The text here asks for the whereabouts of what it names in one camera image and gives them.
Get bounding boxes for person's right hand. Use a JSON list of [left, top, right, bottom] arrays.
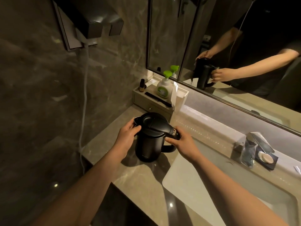
[[164, 126, 203, 164]]

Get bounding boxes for person's left hand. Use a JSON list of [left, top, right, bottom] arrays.
[[112, 118, 142, 161]]

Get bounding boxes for black electric kettle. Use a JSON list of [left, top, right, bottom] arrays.
[[133, 112, 182, 163]]

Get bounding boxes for person's left forearm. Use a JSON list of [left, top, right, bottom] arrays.
[[30, 148, 128, 226]]

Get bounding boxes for person's right forearm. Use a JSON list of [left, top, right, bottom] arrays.
[[192, 155, 290, 226]]

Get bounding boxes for beige amenity tray box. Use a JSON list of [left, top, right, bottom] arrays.
[[132, 78, 175, 123]]

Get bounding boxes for black comb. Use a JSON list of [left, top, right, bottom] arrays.
[[144, 91, 173, 108]]

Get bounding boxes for white tissue box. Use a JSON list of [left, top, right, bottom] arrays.
[[172, 82, 189, 113]]

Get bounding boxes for white sink basin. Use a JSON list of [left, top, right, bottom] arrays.
[[162, 136, 299, 226]]

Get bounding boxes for soap bottle with green pump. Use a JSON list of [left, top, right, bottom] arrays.
[[156, 70, 173, 99]]

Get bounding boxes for chrome sink faucet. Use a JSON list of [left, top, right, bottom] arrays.
[[231, 132, 275, 169]]

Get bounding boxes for round white soap bar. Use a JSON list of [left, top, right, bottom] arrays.
[[258, 151, 275, 164]]

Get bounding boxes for dark square soap dish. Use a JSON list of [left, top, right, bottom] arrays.
[[255, 150, 279, 171]]

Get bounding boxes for grey hair dryer cord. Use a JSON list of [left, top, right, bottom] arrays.
[[78, 41, 90, 175]]

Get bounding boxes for black-framed wall mirror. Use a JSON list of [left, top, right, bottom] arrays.
[[145, 0, 301, 137]]

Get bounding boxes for wall-mounted grey hair dryer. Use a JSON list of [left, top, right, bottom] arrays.
[[50, 0, 124, 52]]

